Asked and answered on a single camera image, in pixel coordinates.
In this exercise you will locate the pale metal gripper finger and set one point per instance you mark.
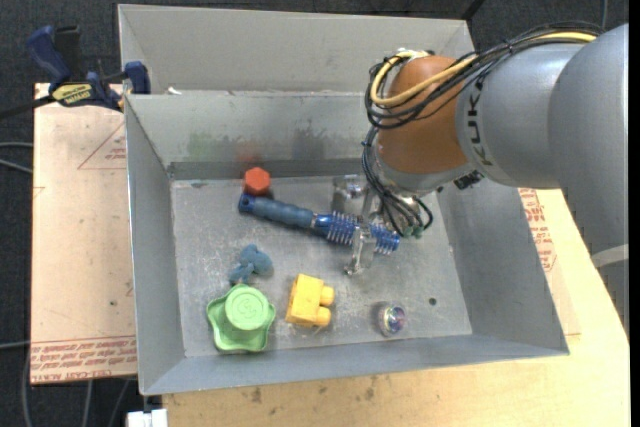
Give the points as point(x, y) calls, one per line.
point(361, 252)
point(341, 195)

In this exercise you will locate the blue tool with ribbed head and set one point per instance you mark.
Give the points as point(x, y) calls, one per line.
point(285, 212)

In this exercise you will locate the clear iridescent ball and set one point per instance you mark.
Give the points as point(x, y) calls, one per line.
point(391, 319)

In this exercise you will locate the yellow toy brick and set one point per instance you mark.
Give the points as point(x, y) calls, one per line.
point(305, 302)

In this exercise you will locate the red hexagonal block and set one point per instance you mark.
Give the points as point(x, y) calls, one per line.
point(256, 181)

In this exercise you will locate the blue-grey toy figure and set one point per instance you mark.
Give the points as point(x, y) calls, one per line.
point(255, 262)

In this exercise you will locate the green flower-shaped lid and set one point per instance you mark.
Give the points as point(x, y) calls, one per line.
point(244, 320)

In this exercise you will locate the grey metal bin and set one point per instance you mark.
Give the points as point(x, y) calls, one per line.
point(300, 50)

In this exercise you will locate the brown cardboard board, red print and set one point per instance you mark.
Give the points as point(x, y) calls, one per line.
point(80, 240)

